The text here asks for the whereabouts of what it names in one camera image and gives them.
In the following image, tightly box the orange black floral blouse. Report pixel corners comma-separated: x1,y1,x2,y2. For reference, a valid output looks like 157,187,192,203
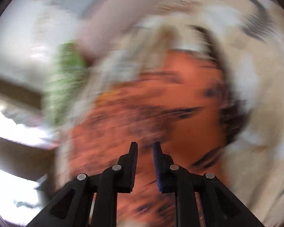
63,48,249,227

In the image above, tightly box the stained glass window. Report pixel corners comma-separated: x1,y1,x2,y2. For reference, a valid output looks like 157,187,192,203
0,94,56,226

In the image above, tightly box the green white checkered pillow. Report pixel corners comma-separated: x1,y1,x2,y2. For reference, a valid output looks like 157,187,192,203
42,42,88,128

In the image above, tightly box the beige leaf print blanket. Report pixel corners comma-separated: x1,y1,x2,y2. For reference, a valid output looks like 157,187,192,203
56,0,284,227

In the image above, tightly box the pink quilted bolster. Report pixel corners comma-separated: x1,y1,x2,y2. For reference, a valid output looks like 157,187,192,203
77,0,161,63

